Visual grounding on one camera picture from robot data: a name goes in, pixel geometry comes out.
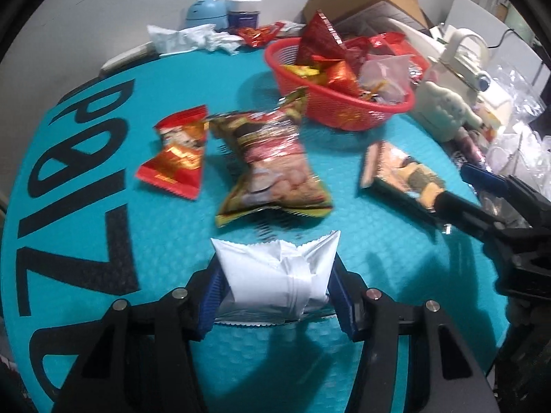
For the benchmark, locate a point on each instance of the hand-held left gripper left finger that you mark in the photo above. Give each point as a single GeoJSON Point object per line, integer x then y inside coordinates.
{"type": "Point", "coordinates": [211, 301]}

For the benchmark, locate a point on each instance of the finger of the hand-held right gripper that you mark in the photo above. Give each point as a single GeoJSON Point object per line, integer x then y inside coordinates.
{"type": "Point", "coordinates": [460, 213]}
{"type": "Point", "coordinates": [482, 178]}

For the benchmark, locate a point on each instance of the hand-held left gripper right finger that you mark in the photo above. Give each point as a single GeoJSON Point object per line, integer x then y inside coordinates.
{"type": "Point", "coordinates": [342, 305]}

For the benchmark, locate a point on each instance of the white snack packet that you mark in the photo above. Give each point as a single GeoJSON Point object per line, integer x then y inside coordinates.
{"type": "Point", "coordinates": [271, 275]}

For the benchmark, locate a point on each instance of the brown biscuit packet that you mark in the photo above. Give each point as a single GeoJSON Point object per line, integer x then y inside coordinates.
{"type": "Point", "coordinates": [400, 176]}

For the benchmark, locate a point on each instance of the clear plastic snack bag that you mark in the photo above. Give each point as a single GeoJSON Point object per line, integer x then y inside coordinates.
{"type": "Point", "coordinates": [385, 73]}

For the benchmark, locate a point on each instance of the large multicolour snack packet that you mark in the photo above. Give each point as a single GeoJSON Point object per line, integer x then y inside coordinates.
{"type": "Point", "coordinates": [271, 167]}

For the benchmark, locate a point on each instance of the red orange snack packet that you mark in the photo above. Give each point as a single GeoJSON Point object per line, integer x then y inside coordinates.
{"type": "Point", "coordinates": [178, 152]}

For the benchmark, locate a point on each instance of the red plastic basket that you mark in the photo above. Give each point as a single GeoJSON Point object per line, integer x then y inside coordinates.
{"type": "Point", "coordinates": [344, 107]}

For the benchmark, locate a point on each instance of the pile of clear plastic bags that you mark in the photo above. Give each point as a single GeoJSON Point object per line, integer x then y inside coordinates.
{"type": "Point", "coordinates": [516, 107]}

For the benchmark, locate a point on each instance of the white astronaut figure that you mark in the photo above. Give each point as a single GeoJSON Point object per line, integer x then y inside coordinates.
{"type": "Point", "coordinates": [447, 94]}

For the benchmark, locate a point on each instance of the teal mat with black letters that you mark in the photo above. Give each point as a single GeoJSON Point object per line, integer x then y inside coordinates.
{"type": "Point", "coordinates": [129, 232]}

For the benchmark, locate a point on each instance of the white heat sealer machine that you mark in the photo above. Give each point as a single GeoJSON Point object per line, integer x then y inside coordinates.
{"type": "Point", "coordinates": [473, 13]}

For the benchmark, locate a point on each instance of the red gold snack packet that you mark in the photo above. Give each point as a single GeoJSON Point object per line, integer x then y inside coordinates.
{"type": "Point", "coordinates": [340, 77]}

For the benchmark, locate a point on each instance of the gold foil snack packet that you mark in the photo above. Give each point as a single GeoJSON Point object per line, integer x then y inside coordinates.
{"type": "Point", "coordinates": [308, 72]}

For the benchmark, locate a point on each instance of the large red foil packet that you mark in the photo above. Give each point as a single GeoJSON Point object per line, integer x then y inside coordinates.
{"type": "Point", "coordinates": [320, 38]}

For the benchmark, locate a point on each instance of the small crumpled white tissue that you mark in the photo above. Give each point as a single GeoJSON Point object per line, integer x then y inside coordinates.
{"type": "Point", "coordinates": [292, 29]}

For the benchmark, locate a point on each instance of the jar with white lid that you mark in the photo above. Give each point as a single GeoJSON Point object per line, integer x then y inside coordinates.
{"type": "Point", "coordinates": [243, 15]}

